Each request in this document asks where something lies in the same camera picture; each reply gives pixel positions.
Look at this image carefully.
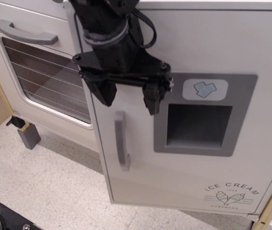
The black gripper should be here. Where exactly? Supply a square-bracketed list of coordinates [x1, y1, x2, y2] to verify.
[70, 0, 172, 115]

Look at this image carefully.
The white toy fridge door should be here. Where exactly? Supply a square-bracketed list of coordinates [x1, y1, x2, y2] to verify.
[65, 0, 272, 215]

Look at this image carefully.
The grey ice dispenser panel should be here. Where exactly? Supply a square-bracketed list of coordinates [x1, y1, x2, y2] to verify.
[154, 73, 258, 157]

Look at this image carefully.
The white toy kitchen cabinet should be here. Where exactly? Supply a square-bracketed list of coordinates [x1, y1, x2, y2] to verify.
[0, 0, 272, 230]

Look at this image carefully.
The white toy oven door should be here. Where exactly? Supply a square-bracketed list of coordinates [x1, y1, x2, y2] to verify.
[0, 0, 98, 150]

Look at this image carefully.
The grey kitchen leg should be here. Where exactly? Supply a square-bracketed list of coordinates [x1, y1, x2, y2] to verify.
[18, 124, 41, 150]

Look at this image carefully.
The grey oven knob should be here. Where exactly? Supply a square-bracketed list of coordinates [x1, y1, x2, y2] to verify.
[53, 0, 64, 3]

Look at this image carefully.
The grey fridge door handle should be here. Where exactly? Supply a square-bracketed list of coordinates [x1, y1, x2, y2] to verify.
[114, 111, 130, 172]

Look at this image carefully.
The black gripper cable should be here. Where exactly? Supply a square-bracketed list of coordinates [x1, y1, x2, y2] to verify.
[133, 8, 157, 50]

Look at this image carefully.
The black clamp bracket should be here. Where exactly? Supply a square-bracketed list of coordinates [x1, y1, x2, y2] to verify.
[6, 116, 25, 129]

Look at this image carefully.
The grey oven door handle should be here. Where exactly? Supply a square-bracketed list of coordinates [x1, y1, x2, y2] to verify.
[0, 19, 59, 45]

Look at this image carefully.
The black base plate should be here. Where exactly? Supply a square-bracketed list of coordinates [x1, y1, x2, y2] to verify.
[0, 203, 42, 230]

